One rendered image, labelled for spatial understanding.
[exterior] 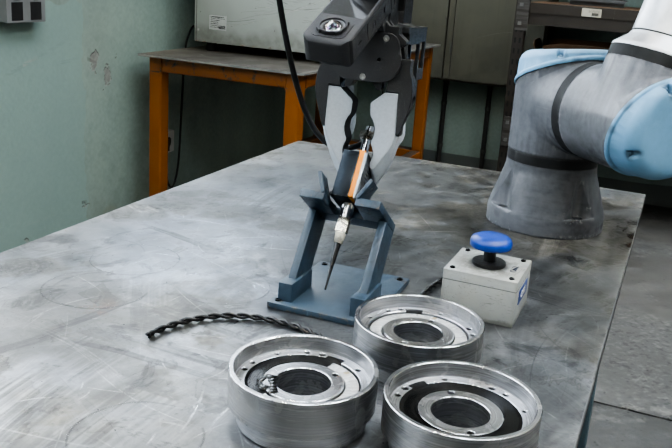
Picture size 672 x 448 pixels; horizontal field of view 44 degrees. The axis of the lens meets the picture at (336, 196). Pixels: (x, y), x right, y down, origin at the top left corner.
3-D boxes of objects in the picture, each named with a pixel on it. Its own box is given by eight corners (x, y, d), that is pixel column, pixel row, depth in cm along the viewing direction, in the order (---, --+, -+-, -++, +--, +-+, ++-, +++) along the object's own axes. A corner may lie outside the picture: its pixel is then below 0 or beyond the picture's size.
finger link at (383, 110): (416, 176, 84) (416, 84, 82) (398, 187, 78) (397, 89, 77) (387, 175, 85) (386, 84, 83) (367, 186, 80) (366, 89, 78)
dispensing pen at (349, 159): (304, 279, 76) (351, 115, 80) (317, 291, 79) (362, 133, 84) (326, 284, 75) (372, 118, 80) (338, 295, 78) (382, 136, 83)
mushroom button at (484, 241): (502, 294, 78) (508, 244, 76) (460, 286, 79) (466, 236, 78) (511, 281, 81) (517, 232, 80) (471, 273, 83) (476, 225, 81)
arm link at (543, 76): (562, 138, 116) (575, 40, 112) (629, 161, 104) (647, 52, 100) (488, 140, 111) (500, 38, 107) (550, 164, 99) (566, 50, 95)
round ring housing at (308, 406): (322, 480, 52) (326, 422, 51) (195, 425, 57) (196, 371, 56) (400, 411, 61) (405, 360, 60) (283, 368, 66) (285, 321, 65)
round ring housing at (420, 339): (489, 400, 63) (495, 351, 62) (351, 392, 63) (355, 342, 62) (469, 340, 73) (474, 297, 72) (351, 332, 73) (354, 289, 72)
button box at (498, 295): (512, 328, 76) (519, 279, 75) (438, 312, 79) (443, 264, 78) (529, 299, 84) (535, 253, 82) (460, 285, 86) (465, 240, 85)
